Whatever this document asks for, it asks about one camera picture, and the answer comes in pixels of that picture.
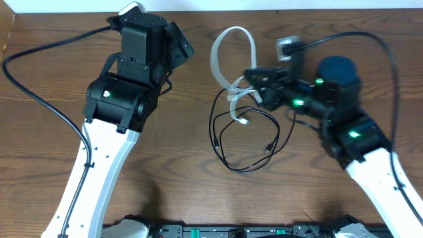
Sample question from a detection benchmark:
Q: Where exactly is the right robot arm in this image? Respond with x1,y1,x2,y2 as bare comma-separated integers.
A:
244,56,422,237

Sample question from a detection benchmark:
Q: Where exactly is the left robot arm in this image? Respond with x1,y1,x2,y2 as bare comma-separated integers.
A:
43,8,194,237

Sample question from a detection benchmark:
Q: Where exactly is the white USB cable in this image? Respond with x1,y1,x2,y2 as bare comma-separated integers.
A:
210,26,264,126

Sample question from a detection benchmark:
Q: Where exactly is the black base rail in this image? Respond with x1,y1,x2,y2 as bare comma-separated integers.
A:
102,214,394,238

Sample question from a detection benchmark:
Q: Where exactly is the black USB cable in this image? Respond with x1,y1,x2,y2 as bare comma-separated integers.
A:
208,87,297,174

